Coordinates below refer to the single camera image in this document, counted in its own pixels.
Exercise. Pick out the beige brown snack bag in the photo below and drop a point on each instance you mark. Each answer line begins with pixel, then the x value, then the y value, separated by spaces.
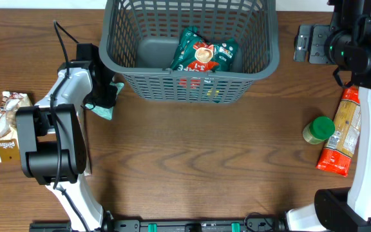
pixel 11 102

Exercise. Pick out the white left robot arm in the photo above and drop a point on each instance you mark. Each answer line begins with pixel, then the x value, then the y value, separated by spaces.
pixel 51 140

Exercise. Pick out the grey plastic basket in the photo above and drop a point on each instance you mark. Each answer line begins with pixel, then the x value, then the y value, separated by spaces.
pixel 139 40

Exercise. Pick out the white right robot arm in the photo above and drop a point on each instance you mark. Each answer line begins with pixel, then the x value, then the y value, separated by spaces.
pixel 346 43

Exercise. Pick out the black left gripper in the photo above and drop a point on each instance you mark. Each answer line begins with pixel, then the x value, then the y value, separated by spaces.
pixel 105 95

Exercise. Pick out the green coffee mix bag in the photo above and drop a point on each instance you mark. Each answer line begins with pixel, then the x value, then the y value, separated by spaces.
pixel 195 54

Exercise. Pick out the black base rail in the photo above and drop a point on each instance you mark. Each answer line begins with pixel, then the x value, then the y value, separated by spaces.
pixel 172 225

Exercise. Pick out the green lid jar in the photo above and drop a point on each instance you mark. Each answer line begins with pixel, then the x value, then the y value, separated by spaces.
pixel 319 130

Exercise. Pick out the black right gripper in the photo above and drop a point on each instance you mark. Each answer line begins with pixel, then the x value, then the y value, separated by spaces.
pixel 315 48

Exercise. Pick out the orange pasta packet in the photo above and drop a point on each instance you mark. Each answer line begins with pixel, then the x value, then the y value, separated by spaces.
pixel 337 153

